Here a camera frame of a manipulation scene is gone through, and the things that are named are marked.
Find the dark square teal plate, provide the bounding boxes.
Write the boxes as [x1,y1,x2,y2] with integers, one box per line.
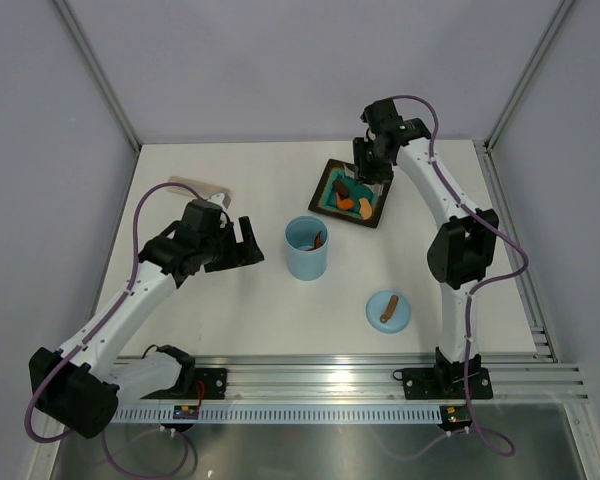
[308,159,391,229]

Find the aluminium front rail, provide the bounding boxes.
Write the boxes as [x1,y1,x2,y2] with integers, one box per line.
[104,353,591,406]

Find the light blue lid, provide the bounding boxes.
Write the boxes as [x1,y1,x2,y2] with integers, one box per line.
[365,290,411,334]

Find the dark brown food piece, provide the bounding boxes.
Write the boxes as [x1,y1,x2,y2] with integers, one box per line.
[333,180,350,198]

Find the brown lid handle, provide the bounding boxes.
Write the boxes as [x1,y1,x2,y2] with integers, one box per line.
[380,295,400,324]

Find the beige chopstick case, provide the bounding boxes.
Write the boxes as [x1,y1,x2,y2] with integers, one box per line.
[167,176,232,198]

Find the white slotted cable duct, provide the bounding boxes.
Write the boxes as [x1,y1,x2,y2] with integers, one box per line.
[111,404,442,425]

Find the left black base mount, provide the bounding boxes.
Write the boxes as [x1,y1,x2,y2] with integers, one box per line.
[144,345,228,401]

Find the metal tongs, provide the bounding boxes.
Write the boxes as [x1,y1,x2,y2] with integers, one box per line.
[370,184,388,201]

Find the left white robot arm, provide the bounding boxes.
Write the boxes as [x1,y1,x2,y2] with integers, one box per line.
[24,197,264,443]

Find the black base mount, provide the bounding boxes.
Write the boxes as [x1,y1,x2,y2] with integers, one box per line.
[144,345,228,401]
[392,367,494,401]

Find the purple cable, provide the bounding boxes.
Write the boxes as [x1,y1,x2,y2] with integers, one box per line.
[23,183,204,476]
[379,94,531,461]

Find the orange shrimp food piece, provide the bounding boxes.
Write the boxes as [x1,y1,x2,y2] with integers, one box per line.
[309,231,323,251]

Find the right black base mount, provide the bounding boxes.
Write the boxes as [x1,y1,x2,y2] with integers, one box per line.
[392,367,494,401]

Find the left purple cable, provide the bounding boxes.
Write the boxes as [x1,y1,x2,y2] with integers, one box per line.
[23,183,204,476]

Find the orange carrot food piece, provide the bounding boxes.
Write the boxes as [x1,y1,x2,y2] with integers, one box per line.
[336,197,355,211]

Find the aluminium frame post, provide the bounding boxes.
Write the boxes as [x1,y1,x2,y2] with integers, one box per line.
[484,0,579,153]
[49,0,142,155]

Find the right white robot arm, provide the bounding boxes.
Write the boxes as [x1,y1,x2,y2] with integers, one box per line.
[353,98,499,400]

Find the tan orange food slice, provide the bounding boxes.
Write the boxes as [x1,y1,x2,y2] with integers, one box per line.
[359,197,373,220]

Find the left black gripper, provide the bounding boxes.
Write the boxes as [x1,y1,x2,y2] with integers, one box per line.
[199,216,263,273]

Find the right aluminium frame post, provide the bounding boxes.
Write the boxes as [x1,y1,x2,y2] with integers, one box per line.
[484,0,579,153]

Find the light blue cup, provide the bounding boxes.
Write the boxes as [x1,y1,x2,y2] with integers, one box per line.
[284,216,329,281]

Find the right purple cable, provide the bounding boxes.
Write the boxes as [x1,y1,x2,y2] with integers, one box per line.
[379,94,531,461]

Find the left aluminium frame post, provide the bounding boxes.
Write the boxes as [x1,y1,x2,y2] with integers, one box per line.
[49,0,142,155]

